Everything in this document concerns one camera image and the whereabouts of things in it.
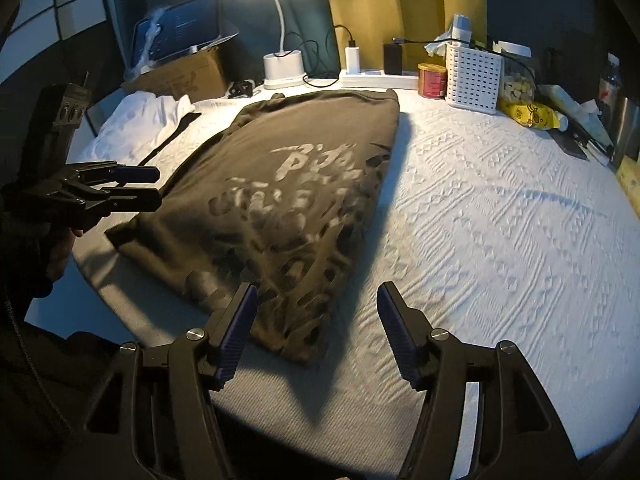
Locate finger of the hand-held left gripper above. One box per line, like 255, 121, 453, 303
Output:
79, 188, 164, 221
65, 161, 161, 186

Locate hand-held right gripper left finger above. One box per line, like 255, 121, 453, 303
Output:
52, 281, 258, 480

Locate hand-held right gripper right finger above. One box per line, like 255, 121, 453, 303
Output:
376, 281, 583, 480

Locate brown printed t-shirt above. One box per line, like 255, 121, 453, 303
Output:
104, 88, 401, 365

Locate person's left hand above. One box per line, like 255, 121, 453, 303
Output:
42, 229, 84, 287

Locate cardboard box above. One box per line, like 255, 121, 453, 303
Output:
121, 45, 230, 104

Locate smartphone with clear wrap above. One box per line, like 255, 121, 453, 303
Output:
130, 10, 169, 69

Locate tablet on stand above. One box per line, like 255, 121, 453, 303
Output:
160, 0, 241, 59

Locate white desk lamp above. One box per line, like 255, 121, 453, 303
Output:
225, 0, 317, 89

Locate dark grey curtain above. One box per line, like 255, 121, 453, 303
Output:
142, 0, 341, 81

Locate white power strip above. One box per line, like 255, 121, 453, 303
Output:
340, 69, 421, 91

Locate red can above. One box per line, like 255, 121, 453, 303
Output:
417, 63, 449, 100

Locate grey phone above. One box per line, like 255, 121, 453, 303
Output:
550, 130, 589, 161

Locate yellow snack bag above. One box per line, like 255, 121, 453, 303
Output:
497, 99, 564, 131

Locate white perforated basket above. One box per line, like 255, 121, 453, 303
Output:
446, 42, 504, 114

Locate clear jar white lid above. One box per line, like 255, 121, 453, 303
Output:
497, 40, 536, 106

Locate black eyeglasses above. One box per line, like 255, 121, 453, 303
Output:
570, 120, 614, 162

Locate black charger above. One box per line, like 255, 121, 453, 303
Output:
384, 43, 404, 75

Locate yellow tissue box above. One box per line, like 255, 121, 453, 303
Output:
616, 155, 640, 201

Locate wet wipes pack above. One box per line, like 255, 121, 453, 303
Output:
537, 84, 614, 149

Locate yellow curtain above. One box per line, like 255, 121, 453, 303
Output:
320, 0, 488, 74

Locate crumpled white tissue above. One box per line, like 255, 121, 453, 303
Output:
424, 30, 456, 56

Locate steel tumbler black lid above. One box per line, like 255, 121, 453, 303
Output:
612, 92, 640, 164

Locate clear water bottle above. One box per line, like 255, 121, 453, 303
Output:
597, 52, 624, 111

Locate braided black cable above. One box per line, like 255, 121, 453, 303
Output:
0, 280, 76, 441

